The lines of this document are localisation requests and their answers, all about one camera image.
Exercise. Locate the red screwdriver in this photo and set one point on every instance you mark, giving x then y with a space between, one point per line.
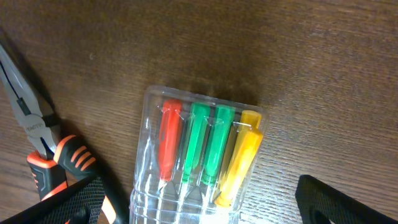
169 139

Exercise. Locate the green screwdriver right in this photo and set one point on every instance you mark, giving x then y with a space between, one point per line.
224 116

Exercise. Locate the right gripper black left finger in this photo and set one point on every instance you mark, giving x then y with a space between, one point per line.
78 203

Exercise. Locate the yellow screwdriver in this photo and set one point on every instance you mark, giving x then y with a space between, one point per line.
248 141

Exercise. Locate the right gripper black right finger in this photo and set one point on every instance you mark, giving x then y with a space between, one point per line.
321 203

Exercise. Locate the green screwdriver left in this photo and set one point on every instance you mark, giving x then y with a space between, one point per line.
189 157

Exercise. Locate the green screwdriver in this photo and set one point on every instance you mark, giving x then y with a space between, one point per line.
189 157
224 116

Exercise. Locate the clear screwdriver set case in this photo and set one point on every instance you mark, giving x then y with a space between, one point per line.
145 195

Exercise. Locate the orange black needle-nose pliers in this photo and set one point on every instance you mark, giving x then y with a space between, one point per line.
57 162

